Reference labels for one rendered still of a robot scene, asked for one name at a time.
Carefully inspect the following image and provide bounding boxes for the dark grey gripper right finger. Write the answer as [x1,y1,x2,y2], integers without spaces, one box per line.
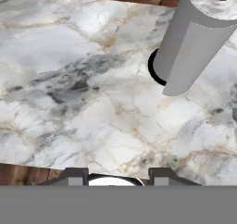
[148,167,202,187]

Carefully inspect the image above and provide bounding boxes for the grey paper towel roll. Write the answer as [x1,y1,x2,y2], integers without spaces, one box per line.
[152,0,237,97]

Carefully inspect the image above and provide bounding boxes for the black paper towel holder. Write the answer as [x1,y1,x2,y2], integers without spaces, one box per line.
[147,0,234,87]

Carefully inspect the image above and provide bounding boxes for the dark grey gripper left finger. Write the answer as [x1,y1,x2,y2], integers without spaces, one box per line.
[39,167,90,187]

